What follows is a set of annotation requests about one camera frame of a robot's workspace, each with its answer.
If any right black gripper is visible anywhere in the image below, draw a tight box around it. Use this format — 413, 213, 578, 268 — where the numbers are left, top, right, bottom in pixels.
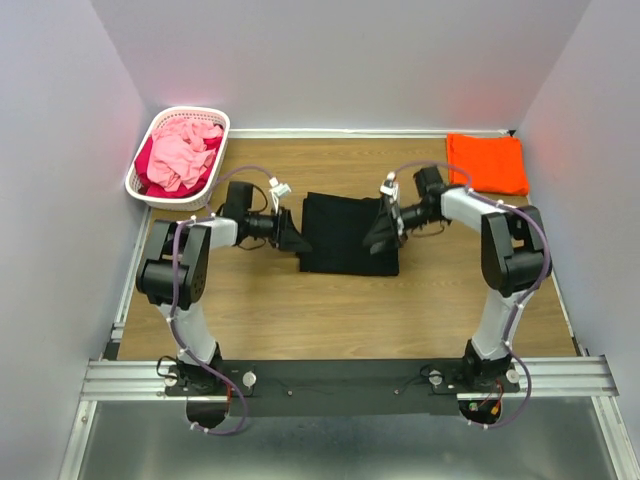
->
362, 194, 441, 254

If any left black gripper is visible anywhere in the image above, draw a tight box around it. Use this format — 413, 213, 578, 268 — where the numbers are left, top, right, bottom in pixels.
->
245, 206, 313, 252

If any black t shirt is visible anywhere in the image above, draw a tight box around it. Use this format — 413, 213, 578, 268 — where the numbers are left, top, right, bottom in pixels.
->
298, 192, 399, 277

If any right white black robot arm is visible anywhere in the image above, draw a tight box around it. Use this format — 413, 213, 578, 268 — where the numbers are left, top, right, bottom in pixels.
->
363, 164, 552, 392

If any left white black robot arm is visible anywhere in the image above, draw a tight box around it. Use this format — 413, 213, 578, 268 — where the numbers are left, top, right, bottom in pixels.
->
136, 178, 312, 395

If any white plastic laundry basket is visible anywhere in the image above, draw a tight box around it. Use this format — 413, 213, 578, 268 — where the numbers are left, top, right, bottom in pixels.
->
125, 106, 230, 211

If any folded orange t shirt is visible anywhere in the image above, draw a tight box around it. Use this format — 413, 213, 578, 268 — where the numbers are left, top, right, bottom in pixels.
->
446, 133, 530, 196

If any light pink t shirt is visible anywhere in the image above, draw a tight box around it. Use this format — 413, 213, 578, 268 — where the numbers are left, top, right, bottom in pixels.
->
146, 117, 225, 194

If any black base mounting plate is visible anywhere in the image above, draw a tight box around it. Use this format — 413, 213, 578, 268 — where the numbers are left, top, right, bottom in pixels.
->
161, 358, 524, 417

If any magenta t shirt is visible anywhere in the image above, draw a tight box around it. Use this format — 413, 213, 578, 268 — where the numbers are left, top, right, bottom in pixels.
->
134, 136, 222, 199

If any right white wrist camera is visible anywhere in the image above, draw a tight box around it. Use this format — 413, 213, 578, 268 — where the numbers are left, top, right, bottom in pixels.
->
379, 171, 400, 207

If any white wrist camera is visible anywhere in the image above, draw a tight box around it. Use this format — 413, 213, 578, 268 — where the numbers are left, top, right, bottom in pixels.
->
269, 177, 291, 212
379, 171, 400, 207

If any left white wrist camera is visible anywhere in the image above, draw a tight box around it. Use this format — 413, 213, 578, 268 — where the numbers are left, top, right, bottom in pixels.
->
269, 177, 291, 212

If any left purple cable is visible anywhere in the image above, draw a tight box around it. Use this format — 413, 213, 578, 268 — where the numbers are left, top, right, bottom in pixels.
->
167, 164, 281, 436

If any purple cable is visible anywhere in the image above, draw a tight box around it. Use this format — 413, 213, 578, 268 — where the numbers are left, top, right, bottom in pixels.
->
383, 159, 553, 430
167, 164, 281, 436

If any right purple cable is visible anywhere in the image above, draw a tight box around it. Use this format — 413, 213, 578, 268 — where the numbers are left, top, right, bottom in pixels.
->
383, 159, 553, 430

